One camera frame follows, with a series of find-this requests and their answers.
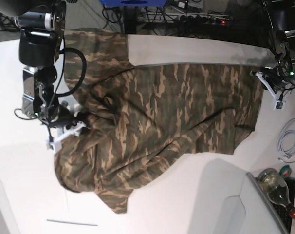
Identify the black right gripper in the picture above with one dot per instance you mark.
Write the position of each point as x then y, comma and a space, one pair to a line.
64, 121

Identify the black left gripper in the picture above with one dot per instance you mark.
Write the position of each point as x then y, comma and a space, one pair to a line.
276, 80

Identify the camouflage t-shirt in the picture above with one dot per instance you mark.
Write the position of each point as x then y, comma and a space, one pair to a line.
143, 119

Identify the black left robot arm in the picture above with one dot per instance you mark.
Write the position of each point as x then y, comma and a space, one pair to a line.
279, 16

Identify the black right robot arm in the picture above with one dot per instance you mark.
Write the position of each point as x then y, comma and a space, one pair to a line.
41, 43

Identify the black power strip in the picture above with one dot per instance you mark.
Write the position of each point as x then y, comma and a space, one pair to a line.
195, 20

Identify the green tape roll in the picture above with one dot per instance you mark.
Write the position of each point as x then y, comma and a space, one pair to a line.
285, 171

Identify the clear glass bottle red cap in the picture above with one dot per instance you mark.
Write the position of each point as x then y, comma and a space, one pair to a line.
276, 189

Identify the blue box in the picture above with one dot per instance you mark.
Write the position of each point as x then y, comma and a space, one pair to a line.
134, 3

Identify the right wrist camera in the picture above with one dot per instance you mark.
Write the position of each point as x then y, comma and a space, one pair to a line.
54, 145

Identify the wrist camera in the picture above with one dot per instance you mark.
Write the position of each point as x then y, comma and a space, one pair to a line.
54, 145
278, 104

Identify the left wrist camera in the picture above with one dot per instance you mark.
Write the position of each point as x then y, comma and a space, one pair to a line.
278, 104

